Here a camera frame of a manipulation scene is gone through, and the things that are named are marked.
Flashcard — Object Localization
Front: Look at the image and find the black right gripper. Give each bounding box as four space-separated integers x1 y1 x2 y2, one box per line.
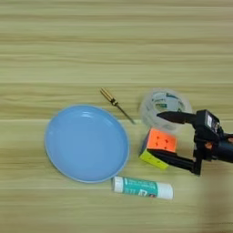
147 110 233 177

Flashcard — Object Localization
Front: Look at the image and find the colourful stickerless puzzle cube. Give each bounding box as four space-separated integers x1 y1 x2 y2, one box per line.
138 127 178 171

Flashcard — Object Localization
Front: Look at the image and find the green and white glue stick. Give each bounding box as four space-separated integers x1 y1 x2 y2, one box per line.
111 176 174 201

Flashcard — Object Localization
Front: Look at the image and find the small brass handle screwdriver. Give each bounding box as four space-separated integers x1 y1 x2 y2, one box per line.
99 87 137 126

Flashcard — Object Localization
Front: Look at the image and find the clear adhesive tape roll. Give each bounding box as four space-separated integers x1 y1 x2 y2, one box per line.
138 88 194 135

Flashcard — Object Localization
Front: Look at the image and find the black box with white label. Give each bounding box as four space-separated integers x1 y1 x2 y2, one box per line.
195 109 225 141

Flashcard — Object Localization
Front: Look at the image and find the round blue plate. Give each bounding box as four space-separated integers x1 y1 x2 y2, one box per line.
44 104 131 184

